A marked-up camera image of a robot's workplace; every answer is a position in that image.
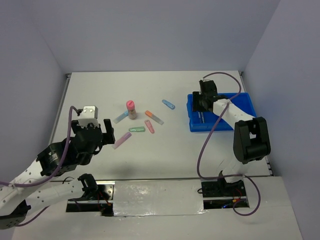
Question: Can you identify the light blue eraser stick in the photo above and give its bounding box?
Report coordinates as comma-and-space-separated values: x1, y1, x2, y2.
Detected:
162, 99, 175, 110

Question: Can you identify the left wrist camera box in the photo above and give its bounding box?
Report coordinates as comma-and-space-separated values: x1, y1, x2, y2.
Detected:
77, 105, 99, 128

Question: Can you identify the pink clear tube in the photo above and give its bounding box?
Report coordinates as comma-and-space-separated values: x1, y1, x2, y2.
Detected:
112, 131, 132, 150

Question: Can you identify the pink capped glue bottle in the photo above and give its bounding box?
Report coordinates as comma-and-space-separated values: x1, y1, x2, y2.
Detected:
126, 100, 137, 120

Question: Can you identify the pink correction tape stick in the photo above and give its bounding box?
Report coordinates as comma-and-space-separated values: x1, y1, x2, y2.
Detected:
144, 119, 155, 134

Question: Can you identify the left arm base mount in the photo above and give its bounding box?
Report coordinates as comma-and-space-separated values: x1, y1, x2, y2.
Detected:
66, 173, 114, 217

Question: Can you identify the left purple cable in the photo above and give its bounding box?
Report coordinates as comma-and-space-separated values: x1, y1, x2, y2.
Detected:
0, 105, 83, 227

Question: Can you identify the green eraser stick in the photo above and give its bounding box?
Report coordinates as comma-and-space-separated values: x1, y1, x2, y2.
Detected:
128, 126, 146, 133

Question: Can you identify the blue capped clear tube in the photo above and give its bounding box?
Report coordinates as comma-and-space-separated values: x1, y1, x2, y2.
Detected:
113, 111, 128, 124

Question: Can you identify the orange capped clear tube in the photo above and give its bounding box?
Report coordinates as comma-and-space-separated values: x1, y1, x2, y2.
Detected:
145, 110, 164, 125

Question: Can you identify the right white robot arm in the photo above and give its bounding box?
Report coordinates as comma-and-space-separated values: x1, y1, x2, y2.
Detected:
192, 79, 271, 196

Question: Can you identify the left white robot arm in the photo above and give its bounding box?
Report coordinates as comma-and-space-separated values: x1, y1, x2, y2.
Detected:
0, 119, 115, 230

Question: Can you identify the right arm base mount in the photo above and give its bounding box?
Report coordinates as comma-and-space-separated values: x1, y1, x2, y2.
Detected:
197, 179, 249, 210

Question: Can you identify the blue divided plastic bin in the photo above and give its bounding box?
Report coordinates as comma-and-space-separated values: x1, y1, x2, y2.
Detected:
186, 92, 256, 132

